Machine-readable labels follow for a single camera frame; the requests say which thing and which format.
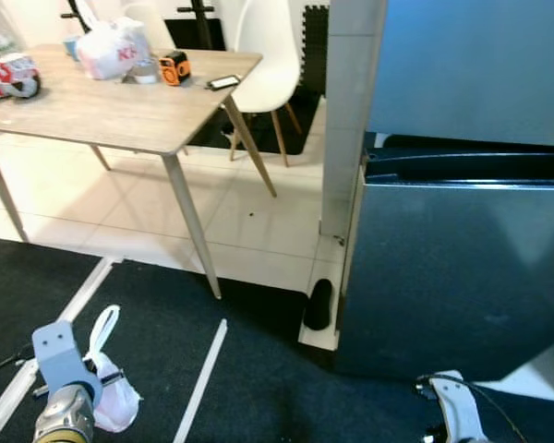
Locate narrow white floor strip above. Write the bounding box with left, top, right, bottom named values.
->
left=174, top=318, right=229, bottom=443

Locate white shell chair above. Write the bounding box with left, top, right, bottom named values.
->
left=223, top=0, right=304, bottom=169
left=125, top=0, right=176, bottom=52

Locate black box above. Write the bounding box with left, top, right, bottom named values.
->
left=164, top=18, right=228, bottom=52

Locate black white round container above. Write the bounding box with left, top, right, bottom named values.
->
left=9, top=74, right=42, bottom=100

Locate black smartphone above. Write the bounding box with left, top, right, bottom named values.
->
left=206, top=74, right=243, bottom=91

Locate small white bag red print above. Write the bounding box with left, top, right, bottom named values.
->
left=81, top=305, right=141, bottom=433

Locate black floor mat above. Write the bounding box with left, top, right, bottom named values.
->
left=0, top=235, right=554, bottom=443

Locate grey fridge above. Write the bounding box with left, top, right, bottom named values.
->
left=337, top=0, right=554, bottom=384

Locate black foam puzzle mat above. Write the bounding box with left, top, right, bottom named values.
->
left=166, top=5, right=329, bottom=156

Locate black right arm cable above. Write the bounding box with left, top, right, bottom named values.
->
left=415, top=372, right=529, bottom=443

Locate orange black speaker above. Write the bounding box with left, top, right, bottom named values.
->
left=159, top=51, right=192, bottom=87

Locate large white bag red print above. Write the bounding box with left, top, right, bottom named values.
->
left=76, top=17, right=151, bottom=81

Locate black rounded stopper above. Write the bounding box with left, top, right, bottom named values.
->
left=305, top=279, right=334, bottom=331

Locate light wooden table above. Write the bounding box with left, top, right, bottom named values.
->
left=0, top=43, right=278, bottom=299

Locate blue cup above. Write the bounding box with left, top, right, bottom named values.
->
left=63, top=35, right=82, bottom=61

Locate wide white floor strip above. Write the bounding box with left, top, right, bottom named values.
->
left=0, top=257, right=123, bottom=442

